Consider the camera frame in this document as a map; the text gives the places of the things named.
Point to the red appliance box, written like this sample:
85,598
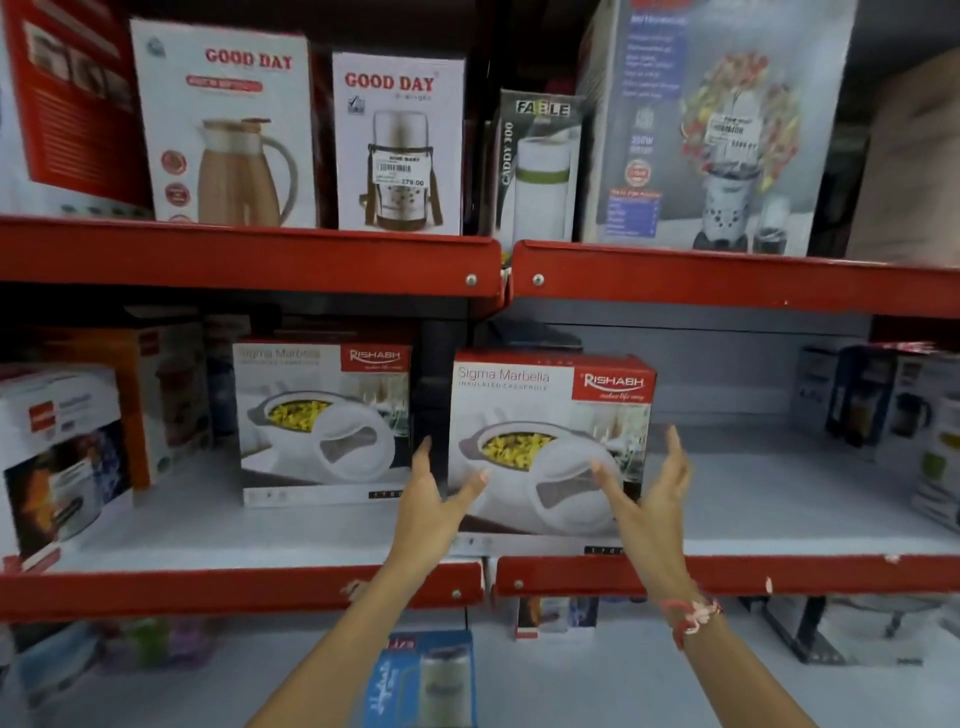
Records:
71,97

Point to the white box with brown jug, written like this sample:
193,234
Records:
225,127

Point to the person's right hand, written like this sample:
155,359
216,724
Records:
656,529

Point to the blue box with steel container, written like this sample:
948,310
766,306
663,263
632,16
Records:
427,682

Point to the orange and white box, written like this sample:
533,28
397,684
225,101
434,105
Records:
165,397

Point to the white box with dark appliance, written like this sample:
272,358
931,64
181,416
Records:
64,465

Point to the white box with steel carrier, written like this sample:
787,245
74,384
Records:
397,142

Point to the small white and red box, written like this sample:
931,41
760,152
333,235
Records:
555,615

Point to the person's right forearm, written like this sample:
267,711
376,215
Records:
739,675

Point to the dark box with kettle picture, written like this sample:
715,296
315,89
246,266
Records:
862,397

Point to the large blue blender box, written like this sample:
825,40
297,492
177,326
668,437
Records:
712,127

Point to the person's right thumb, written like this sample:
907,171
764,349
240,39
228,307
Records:
613,486

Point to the brown cardboard box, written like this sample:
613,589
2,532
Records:
907,165

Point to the white casserole box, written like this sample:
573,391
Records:
540,405
322,420

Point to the person's left thumb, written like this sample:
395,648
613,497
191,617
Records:
466,491

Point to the red metal shelf beam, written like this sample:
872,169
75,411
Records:
225,589
735,277
240,259
825,574

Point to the black shelf upright post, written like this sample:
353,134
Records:
442,375

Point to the white box with green print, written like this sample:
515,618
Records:
937,457

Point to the dark box with white canister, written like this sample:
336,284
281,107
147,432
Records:
540,172

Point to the person's left forearm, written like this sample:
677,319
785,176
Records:
360,645

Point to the person's left hand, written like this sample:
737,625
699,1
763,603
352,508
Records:
424,517

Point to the grey box with cookware picture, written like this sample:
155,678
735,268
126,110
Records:
862,630

